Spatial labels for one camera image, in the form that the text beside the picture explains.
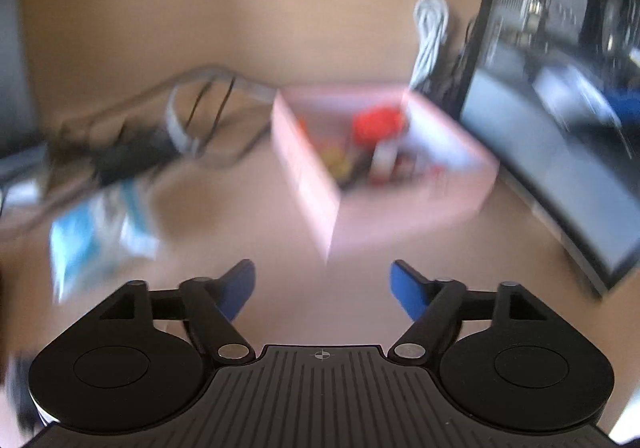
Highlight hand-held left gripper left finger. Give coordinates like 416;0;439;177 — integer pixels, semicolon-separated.
100;258;257;366

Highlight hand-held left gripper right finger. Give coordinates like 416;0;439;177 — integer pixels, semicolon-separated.
389;259;553;368

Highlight orange soft toy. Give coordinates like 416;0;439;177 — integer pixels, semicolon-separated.
351;106;408;146

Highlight white cable bundle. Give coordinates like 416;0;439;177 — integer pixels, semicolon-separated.
407;0;451;89

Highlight yellow and pink cupcake toy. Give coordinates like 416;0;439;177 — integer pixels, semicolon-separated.
320;145;353;179

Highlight blue and white packet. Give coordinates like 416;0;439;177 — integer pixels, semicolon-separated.
49;178;161;304

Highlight red and white figurine toy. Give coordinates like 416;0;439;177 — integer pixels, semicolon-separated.
370;141;418;184

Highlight black adapter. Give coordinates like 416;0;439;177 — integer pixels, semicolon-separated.
95;128;176;186

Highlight pink cardboard box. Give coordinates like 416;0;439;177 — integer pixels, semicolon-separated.
270;83;501;264

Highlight black monitor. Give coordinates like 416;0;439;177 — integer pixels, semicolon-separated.
460;0;640;296

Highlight grey cable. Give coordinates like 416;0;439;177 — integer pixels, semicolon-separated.
165;68;276;159

